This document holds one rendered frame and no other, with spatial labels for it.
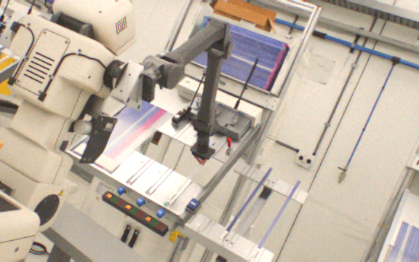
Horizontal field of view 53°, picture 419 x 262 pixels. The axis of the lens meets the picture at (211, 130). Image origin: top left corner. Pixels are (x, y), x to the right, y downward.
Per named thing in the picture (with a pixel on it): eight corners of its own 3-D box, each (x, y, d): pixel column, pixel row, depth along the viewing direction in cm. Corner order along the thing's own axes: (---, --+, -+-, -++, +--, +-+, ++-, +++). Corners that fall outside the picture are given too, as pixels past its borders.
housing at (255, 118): (252, 137, 226) (255, 117, 216) (177, 102, 244) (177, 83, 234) (260, 128, 231) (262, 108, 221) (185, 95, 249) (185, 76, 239)
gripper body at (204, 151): (197, 143, 198) (197, 132, 193) (215, 152, 195) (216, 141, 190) (189, 151, 194) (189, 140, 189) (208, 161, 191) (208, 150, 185)
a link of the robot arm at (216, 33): (212, 9, 157) (236, 17, 154) (209, 41, 166) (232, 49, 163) (139, 61, 127) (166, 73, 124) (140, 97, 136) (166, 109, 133)
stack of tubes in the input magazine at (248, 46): (265, 90, 218) (287, 42, 217) (185, 57, 237) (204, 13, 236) (271, 94, 230) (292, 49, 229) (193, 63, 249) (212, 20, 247)
